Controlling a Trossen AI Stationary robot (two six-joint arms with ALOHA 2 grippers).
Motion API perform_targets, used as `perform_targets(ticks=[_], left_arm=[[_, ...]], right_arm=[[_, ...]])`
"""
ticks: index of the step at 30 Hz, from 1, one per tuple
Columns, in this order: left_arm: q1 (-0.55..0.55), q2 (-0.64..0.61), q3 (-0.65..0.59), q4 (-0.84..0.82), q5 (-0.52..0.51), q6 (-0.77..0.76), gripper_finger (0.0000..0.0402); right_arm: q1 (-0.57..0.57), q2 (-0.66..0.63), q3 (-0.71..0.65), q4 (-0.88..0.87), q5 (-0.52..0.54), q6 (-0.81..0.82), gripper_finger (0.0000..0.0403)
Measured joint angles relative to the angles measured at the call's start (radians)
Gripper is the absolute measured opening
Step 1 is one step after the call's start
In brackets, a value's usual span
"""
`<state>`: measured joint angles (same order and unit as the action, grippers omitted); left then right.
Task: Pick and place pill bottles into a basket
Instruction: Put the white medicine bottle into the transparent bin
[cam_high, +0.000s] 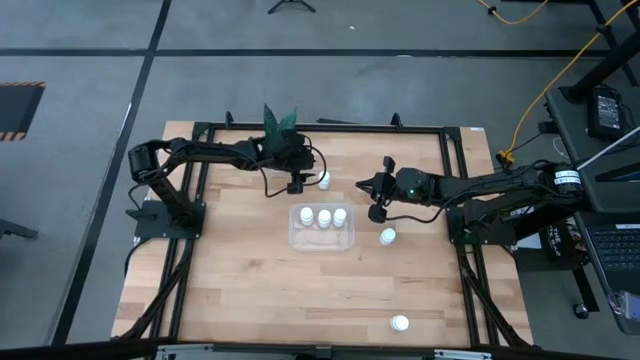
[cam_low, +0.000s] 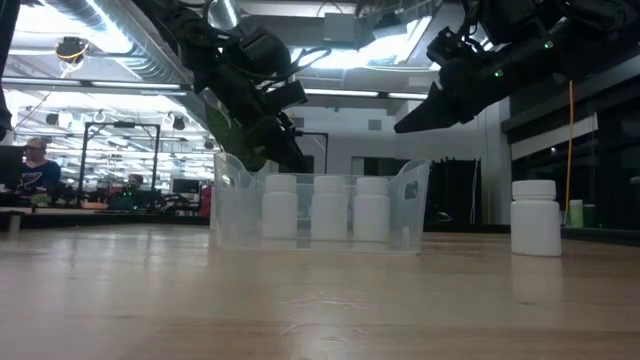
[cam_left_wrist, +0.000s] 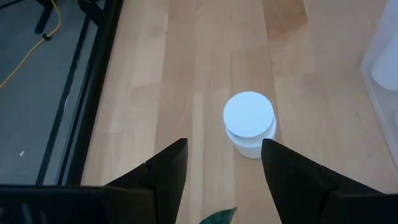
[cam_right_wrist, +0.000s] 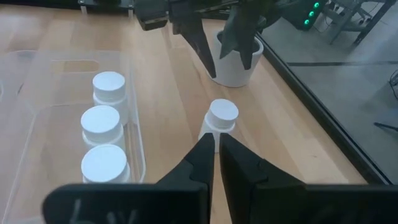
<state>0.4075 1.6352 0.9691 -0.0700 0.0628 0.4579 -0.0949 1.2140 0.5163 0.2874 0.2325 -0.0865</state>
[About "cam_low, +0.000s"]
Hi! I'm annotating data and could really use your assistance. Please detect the silver round air duct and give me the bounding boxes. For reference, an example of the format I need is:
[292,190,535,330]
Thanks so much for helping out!
[204,0,242,31]

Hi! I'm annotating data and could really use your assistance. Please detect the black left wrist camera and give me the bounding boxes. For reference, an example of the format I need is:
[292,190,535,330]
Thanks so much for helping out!
[239,27,294,76]

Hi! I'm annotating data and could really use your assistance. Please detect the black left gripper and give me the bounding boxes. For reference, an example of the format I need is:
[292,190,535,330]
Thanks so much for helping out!
[209,59,310,174]

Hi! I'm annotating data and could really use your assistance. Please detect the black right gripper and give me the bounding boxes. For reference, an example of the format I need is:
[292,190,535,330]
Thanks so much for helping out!
[393,54,522,135]

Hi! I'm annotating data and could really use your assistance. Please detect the pale green cup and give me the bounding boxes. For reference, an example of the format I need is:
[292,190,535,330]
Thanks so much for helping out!
[568,199,585,229]

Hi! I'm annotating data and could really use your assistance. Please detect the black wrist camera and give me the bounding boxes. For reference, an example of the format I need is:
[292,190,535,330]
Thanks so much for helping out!
[239,27,294,76]
[426,24,484,64]

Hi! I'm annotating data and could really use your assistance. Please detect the person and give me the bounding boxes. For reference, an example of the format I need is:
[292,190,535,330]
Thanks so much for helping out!
[124,173,151,199]
[17,137,64,199]

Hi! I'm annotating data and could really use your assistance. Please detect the black cabinet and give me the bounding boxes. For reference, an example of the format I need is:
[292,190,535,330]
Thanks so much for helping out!
[428,158,484,225]

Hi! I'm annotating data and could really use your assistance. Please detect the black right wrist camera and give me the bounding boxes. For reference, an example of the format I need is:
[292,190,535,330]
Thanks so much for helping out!
[426,24,484,64]

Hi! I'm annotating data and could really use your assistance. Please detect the black stand frame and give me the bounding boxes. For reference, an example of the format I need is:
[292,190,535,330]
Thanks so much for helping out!
[78,121,162,206]

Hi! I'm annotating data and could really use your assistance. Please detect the linear ceiling light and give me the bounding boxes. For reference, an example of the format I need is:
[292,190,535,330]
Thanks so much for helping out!
[299,87,431,101]
[0,77,194,96]

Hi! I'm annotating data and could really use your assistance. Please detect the hanging cable reel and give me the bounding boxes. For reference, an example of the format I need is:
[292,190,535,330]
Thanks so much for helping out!
[54,35,91,66]

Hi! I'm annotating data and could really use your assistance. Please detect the green leafy plant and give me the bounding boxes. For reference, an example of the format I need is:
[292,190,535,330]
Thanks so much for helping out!
[204,102,271,171]

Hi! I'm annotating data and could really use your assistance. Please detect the white pill bottle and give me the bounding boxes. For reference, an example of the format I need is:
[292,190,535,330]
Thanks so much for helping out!
[310,175,350,242]
[510,179,563,258]
[261,174,299,240]
[352,177,392,243]

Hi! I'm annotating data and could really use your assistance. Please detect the clear plastic basket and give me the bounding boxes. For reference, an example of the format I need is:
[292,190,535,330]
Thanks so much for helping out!
[213,152,432,253]

